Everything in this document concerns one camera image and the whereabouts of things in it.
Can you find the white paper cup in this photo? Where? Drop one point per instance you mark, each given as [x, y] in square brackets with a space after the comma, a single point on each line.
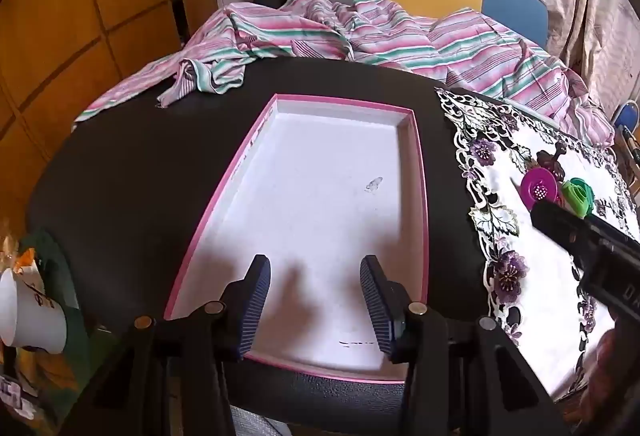
[30, 321]

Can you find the pink-rimmed white tray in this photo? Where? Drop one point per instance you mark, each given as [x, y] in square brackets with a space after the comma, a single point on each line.
[320, 166]

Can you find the white embroidered floral tablecloth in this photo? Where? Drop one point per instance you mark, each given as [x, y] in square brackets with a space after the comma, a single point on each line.
[545, 276]

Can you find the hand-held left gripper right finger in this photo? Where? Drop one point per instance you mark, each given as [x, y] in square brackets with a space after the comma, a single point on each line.
[375, 301]

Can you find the teal green plastic stand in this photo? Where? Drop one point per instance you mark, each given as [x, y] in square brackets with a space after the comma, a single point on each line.
[577, 196]

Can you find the dark green bag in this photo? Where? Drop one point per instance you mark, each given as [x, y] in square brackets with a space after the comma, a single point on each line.
[85, 356]

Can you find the blue rounded object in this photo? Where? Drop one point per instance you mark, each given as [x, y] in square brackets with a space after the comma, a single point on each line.
[631, 116]

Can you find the magenta plastic funnel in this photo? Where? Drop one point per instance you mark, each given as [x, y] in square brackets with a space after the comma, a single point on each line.
[537, 186]

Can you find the cluttered wooden side table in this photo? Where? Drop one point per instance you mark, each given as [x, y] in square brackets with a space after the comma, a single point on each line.
[630, 156]

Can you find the wooden wardrobe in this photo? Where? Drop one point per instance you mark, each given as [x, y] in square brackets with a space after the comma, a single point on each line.
[75, 16]

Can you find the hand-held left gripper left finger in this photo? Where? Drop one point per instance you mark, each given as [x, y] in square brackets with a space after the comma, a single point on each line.
[255, 296]

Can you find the pink green striped cloth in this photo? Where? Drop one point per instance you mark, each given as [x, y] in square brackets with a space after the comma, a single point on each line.
[400, 41]

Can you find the person's patterned red clothing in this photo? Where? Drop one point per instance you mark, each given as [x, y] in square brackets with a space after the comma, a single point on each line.
[610, 366]

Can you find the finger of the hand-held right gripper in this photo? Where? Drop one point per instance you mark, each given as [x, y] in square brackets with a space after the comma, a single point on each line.
[550, 216]

